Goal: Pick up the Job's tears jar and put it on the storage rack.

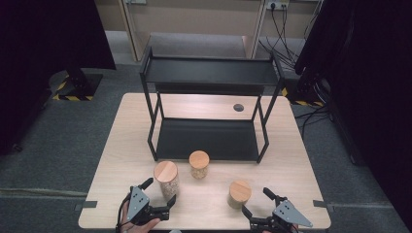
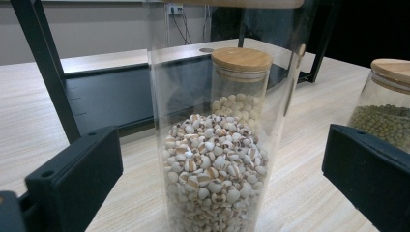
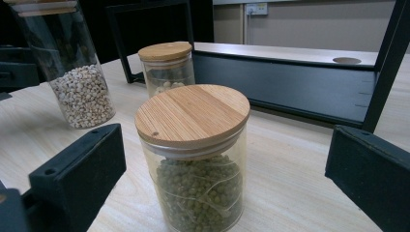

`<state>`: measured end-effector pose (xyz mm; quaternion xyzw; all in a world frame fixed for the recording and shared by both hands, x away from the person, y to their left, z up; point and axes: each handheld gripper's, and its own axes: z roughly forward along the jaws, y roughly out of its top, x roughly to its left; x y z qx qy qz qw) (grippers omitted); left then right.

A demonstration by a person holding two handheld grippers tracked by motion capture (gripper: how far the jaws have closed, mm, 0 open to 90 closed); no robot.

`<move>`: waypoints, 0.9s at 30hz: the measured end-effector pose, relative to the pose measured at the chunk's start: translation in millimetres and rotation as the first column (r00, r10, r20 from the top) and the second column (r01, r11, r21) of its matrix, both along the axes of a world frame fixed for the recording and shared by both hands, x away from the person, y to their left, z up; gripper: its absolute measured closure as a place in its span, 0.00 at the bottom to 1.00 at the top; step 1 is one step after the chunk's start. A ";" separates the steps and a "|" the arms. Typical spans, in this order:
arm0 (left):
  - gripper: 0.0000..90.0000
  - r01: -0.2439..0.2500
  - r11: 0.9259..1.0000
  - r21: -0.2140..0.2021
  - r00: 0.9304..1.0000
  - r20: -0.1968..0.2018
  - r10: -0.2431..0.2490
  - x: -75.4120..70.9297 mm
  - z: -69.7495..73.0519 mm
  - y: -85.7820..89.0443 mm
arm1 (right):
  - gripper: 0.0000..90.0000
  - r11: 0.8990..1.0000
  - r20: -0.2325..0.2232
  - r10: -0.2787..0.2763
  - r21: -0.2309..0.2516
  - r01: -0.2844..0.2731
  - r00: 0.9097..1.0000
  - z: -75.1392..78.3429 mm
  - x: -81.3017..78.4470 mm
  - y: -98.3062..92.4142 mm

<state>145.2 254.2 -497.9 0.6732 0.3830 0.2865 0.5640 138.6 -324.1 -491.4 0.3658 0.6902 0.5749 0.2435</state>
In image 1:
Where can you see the person's left hand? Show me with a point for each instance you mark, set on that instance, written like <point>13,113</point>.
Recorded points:
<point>142,227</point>

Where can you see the person's right hand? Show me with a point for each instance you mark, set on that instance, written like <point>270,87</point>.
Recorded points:
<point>295,228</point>

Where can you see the grey tape strip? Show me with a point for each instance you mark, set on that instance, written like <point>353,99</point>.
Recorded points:
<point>86,204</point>
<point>320,204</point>

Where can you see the white wall power outlet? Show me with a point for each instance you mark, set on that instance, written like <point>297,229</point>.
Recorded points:
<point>278,4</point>

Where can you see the stand base with striped tape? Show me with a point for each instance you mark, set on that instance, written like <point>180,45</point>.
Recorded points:
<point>304,93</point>
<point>84,84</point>

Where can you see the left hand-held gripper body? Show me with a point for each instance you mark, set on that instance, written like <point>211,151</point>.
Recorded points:
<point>137,204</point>

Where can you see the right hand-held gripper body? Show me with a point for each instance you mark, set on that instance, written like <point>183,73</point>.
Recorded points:
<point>290,214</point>

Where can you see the short glass jar wooden lid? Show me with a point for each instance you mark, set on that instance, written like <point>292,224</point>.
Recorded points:
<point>239,193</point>

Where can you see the medium glass jar wooden lid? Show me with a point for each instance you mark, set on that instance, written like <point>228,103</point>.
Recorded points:
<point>199,163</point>

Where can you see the black metal two-tier shelf rack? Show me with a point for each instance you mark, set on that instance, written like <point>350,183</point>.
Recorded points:
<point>210,73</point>

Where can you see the beige wooden cabinet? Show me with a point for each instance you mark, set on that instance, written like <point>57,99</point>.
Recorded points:
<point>194,19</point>

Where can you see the dark curtain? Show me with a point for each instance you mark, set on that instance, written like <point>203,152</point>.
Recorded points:
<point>372,81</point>
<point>39,48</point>

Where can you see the tall glass jar wooden lid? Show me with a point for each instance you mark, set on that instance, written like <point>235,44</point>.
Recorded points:
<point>166,176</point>

